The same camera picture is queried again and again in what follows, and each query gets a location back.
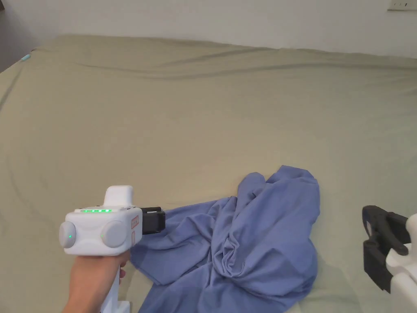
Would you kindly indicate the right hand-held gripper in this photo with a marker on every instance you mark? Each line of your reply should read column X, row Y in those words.
column 405, row 283

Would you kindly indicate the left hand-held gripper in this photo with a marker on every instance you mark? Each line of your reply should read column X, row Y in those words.
column 97, row 233

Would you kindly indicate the blue shirt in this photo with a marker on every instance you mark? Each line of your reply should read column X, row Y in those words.
column 254, row 241

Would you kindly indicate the person's left forearm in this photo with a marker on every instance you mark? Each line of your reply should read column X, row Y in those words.
column 81, row 307

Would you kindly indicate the person's left hand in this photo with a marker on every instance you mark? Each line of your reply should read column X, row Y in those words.
column 91, row 277

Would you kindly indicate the bed with pale green sheet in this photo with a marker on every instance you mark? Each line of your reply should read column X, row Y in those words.
column 163, row 124

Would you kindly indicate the small teal object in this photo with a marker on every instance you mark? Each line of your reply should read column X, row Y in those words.
column 26, row 58

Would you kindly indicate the white wall socket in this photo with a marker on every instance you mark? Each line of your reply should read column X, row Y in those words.
column 402, row 4

